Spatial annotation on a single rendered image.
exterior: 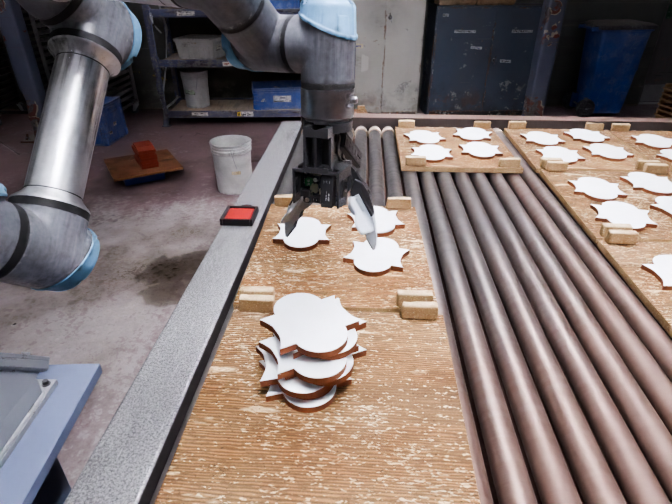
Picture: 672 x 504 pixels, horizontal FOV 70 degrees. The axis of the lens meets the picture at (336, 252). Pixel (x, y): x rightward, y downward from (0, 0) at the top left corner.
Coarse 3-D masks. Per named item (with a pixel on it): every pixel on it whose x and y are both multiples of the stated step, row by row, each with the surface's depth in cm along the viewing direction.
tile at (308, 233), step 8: (280, 224) 106; (304, 224) 106; (312, 224) 106; (320, 224) 106; (280, 232) 103; (296, 232) 103; (304, 232) 103; (312, 232) 103; (320, 232) 103; (280, 240) 101; (288, 240) 100; (296, 240) 100; (304, 240) 100; (312, 240) 100; (320, 240) 100; (328, 240) 100; (288, 248) 98; (296, 248) 97; (304, 248) 98; (312, 248) 98
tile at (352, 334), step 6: (336, 300) 72; (354, 318) 68; (360, 324) 67; (354, 330) 66; (348, 336) 65; (354, 336) 65; (348, 342) 64; (354, 342) 64; (348, 348) 63; (354, 348) 64; (294, 354) 62; (300, 354) 63; (342, 354) 62; (348, 354) 63
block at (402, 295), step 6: (402, 294) 80; (408, 294) 80; (414, 294) 80; (420, 294) 80; (426, 294) 80; (432, 294) 80; (396, 300) 82; (402, 300) 81; (408, 300) 81; (414, 300) 81; (420, 300) 81; (426, 300) 81; (432, 300) 81
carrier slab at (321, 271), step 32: (352, 224) 108; (416, 224) 108; (256, 256) 96; (288, 256) 96; (320, 256) 96; (416, 256) 96; (288, 288) 87; (320, 288) 87; (352, 288) 87; (384, 288) 87; (416, 288) 87
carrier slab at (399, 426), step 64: (256, 320) 79; (384, 320) 79; (256, 384) 67; (384, 384) 67; (448, 384) 67; (192, 448) 58; (256, 448) 58; (320, 448) 58; (384, 448) 58; (448, 448) 58
